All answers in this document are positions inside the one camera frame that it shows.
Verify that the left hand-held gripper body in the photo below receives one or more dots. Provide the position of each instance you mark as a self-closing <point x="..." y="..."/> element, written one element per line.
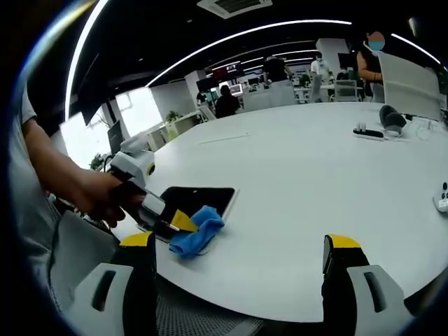
<point x="131" y="168"/>

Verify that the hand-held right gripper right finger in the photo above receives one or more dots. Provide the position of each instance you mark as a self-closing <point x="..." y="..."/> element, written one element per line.
<point x="364" y="301"/>

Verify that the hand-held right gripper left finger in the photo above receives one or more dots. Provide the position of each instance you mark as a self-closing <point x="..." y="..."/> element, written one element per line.
<point x="112" y="301"/>

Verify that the blue cleaning cloth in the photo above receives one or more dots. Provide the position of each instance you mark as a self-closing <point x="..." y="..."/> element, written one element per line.
<point x="206" y="225"/>

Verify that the black tablet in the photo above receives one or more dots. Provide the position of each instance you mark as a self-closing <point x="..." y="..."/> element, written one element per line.
<point x="203" y="197"/>

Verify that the person's left hand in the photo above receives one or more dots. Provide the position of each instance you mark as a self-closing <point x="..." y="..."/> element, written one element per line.
<point x="105" y="196"/>

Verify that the dark computer monitor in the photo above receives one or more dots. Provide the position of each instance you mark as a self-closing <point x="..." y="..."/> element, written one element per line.
<point x="115" y="136"/>

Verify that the white side desk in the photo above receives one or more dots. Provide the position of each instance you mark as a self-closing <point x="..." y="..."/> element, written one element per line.
<point x="178" y="131"/>

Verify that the grey mesh office chair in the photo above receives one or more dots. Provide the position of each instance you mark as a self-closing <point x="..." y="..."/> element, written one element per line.
<point x="80" y="248"/>

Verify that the green potted plant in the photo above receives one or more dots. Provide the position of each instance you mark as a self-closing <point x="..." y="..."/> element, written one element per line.
<point x="172" y="117"/>

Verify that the dark hanging screen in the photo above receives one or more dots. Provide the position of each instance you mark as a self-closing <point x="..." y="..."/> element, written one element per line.
<point x="91" y="94"/>

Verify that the person's grey shirt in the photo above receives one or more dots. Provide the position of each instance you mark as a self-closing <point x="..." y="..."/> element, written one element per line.
<point x="28" y="217"/>

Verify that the curved ceiling light strip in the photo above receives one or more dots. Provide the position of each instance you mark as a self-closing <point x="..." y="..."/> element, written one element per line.
<point x="78" y="52"/>
<point x="245" y="32"/>

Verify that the white device with black buttons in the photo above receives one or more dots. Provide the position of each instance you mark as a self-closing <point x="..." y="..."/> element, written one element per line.
<point x="441" y="197"/>

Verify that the white partition desk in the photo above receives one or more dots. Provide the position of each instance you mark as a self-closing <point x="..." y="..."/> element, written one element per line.
<point x="269" y="95"/>

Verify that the grey headphones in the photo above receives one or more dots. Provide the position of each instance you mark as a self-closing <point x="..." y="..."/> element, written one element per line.
<point x="393" y="120"/>

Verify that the ceiling air vent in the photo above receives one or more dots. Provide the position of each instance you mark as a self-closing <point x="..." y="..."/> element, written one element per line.
<point x="234" y="7"/>

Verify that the white office chair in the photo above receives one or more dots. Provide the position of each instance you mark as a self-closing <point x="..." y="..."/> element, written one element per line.
<point x="346" y="90"/>

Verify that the white upright panel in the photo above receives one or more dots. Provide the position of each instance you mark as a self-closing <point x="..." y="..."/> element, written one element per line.
<point x="409" y="84"/>

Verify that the red wall screen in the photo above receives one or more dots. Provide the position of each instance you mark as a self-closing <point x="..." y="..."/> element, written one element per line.
<point x="227" y="71"/>

